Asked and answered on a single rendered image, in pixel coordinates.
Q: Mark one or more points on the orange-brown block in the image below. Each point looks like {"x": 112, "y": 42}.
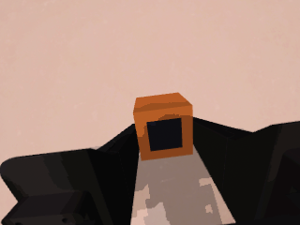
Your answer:
{"x": 164, "y": 126}

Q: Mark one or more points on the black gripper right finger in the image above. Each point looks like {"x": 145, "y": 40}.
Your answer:
{"x": 244, "y": 165}

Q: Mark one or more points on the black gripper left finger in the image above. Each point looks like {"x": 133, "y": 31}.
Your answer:
{"x": 108, "y": 173}

